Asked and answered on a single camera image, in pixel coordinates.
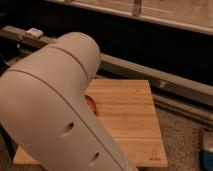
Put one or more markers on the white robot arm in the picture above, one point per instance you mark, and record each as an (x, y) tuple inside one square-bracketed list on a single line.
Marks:
[(43, 108)]

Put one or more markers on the orange ceramic bowl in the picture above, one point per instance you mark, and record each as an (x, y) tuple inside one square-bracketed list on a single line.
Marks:
[(91, 103)]

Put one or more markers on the wooden table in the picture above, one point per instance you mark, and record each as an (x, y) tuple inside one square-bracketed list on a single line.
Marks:
[(127, 111)]

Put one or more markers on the small white box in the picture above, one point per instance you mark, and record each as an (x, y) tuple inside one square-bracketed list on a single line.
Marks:
[(34, 32)]

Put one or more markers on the blue white container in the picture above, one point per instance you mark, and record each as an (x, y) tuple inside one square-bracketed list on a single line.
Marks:
[(206, 154)]

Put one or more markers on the grey metal floor rail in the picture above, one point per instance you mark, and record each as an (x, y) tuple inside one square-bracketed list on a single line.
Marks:
[(182, 95)]

